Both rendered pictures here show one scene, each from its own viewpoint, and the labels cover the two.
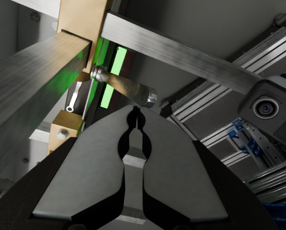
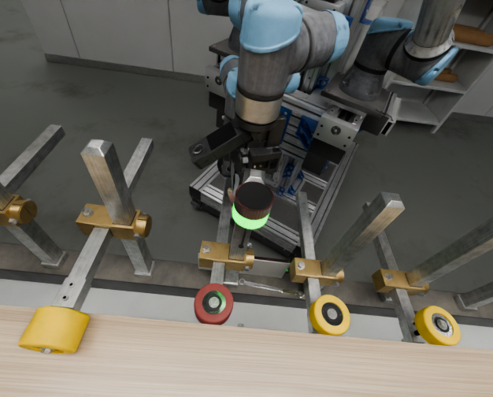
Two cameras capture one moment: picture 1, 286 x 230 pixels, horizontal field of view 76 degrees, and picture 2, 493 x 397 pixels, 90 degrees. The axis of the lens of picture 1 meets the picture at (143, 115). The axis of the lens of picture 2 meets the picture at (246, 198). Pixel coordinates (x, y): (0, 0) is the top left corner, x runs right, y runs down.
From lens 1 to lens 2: 0.48 m
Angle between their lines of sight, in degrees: 37
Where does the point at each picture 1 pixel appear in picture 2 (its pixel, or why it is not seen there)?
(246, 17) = (200, 228)
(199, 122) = (294, 220)
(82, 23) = (223, 250)
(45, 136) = (313, 282)
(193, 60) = (225, 205)
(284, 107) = (227, 164)
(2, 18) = not seen: hidden behind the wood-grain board
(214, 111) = (278, 213)
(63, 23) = (225, 257)
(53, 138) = (308, 272)
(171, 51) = (224, 215)
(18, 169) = not seen: hidden behind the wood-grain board
